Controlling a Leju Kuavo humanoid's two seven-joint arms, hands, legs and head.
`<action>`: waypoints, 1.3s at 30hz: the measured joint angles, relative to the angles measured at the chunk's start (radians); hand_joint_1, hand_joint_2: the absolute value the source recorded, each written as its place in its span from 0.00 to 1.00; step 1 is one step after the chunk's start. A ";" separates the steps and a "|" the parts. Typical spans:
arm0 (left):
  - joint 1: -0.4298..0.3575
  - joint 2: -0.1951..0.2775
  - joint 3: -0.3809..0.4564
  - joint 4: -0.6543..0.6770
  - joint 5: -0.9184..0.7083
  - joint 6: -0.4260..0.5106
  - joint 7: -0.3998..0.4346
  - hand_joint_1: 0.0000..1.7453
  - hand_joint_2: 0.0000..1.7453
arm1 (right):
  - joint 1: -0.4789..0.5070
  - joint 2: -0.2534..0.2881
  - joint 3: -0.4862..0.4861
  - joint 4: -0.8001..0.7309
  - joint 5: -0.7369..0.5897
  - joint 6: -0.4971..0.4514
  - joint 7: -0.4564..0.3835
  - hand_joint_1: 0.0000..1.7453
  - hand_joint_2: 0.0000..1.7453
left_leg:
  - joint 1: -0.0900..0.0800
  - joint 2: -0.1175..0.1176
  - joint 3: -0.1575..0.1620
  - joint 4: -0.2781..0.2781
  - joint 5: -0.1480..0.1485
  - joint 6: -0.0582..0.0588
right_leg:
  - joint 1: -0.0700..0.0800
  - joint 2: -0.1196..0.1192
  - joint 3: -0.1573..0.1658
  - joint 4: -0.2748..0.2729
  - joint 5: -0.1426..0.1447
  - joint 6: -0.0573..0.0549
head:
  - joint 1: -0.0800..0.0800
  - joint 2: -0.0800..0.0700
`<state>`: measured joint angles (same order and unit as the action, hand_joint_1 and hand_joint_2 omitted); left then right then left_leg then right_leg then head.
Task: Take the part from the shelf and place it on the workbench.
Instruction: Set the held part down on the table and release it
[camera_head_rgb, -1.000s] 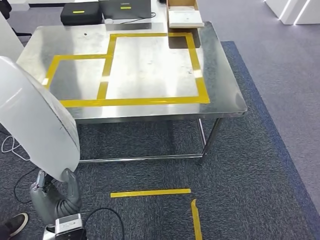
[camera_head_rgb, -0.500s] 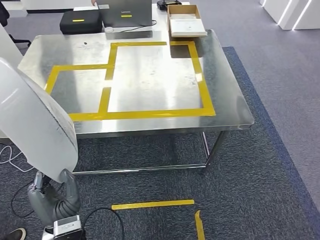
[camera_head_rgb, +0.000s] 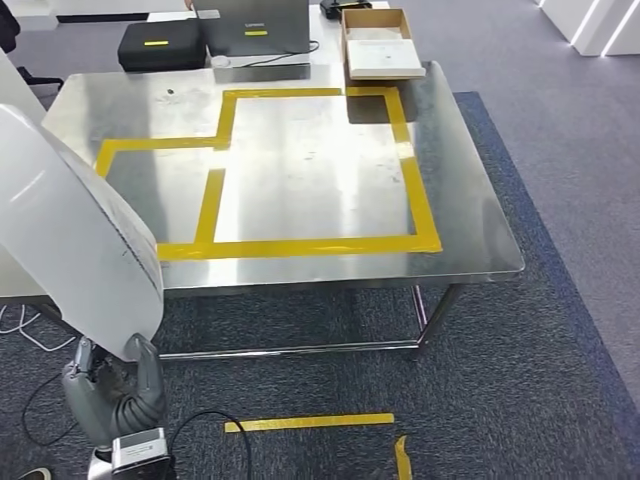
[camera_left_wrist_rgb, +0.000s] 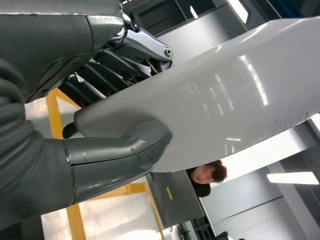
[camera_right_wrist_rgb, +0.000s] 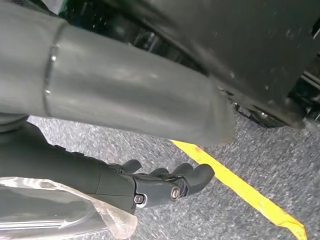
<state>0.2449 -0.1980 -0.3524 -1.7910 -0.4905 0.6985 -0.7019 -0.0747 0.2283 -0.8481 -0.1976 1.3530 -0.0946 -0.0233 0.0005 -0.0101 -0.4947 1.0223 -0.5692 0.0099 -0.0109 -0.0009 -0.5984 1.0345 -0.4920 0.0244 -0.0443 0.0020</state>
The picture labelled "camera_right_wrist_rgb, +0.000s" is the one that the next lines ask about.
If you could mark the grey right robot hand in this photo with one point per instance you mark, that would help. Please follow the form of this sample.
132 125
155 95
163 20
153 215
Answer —
124 86

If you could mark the dark robot body shell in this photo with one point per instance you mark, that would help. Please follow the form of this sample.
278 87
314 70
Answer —
237 49

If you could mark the clear plastic guard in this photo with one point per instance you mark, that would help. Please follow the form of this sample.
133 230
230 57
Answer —
50 212

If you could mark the yellow floor tape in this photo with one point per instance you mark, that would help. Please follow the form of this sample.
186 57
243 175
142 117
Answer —
237 187

